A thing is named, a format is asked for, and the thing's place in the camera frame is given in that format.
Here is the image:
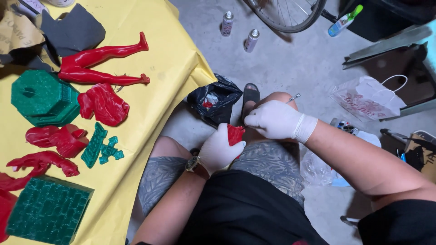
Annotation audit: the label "person's right hand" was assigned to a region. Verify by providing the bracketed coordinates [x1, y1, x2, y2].
[243, 100, 318, 144]

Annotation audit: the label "person's left hand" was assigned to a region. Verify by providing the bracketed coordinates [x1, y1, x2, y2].
[199, 123, 247, 176]

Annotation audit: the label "small red printed part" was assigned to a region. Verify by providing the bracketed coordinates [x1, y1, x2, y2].
[227, 124, 246, 147]

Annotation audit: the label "black slide sandal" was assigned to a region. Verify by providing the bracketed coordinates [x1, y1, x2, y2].
[241, 83, 261, 120]

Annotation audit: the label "black plastic bag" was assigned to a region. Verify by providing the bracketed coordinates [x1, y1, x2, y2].
[186, 73, 244, 129]

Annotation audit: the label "grey patterned shorts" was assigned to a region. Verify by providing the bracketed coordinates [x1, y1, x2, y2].
[138, 140, 306, 217]

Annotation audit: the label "white spray can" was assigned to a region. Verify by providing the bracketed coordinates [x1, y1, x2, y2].
[221, 11, 234, 37]
[243, 29, 260, 53]

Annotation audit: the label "clear plastic bag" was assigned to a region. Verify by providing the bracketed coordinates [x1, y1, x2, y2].
[300, 146, 351, 188]

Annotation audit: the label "set of paint markers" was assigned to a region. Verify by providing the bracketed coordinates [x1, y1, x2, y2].
[337, 120, 359, 135]

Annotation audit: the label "black shirt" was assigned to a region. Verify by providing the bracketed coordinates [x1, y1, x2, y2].
[177, 169, 436, 245]

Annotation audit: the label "person's left leg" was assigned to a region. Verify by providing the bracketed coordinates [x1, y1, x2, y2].
[149, 136, 193, 160]

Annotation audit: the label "bicycle wheel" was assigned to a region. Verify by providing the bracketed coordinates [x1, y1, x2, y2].
[245, 0, 328, 34]

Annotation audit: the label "white paper shopping bag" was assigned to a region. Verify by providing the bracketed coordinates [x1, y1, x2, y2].
[328, 74, 409, 123]

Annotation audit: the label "yellow paper table cover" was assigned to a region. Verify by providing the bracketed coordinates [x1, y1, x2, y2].
[0, 0, 218, 245]

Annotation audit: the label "green cap spray bottle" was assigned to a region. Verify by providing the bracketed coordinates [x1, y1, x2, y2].
[328, 4, 364, 37]

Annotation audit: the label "green printed cross piece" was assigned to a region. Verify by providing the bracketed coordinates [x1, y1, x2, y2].
[99, 136, 125, 165]

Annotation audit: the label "red printed figure torso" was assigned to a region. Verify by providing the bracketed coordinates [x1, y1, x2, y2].
[77, 83, 130, 127]

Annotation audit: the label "green printed ladder piece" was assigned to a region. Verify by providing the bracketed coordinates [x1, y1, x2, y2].
[80, 122, 108, 169]

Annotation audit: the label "red printed figure legs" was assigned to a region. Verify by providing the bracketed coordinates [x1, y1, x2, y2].
[57, 32, 151, 86]

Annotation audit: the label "brown cardboard piece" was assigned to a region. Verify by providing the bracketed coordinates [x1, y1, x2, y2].
[405, 131, 436, 182]

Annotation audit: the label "black storage bin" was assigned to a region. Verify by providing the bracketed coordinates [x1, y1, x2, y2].
[339, 0, 436, 43]

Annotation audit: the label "dark grey sandpaper sheet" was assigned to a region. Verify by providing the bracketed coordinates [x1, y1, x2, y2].
[40, 3, 106, 58]

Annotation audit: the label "green printed octagonal base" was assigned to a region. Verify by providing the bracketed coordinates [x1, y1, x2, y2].
[10, 69, 82, 127]

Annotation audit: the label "white cup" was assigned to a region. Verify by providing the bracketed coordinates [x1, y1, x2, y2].
[48, 0, 75, 8]

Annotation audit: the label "green printed brick block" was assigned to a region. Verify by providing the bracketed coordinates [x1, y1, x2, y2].
[6, 175, 95, 245]

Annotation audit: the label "brown sandpaper sheet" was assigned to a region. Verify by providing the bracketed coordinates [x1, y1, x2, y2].
[0, 0, 46, 56]

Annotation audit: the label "red printed cape piece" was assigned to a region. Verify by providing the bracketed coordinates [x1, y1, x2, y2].
[0, 172, 26, 243]

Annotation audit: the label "brown strap wristwatch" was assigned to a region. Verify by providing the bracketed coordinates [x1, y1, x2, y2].
[185, 155, 211, 180]

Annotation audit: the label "grey metal bench frame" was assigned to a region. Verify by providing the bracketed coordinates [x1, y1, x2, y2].
[342, 20, 436, 122]

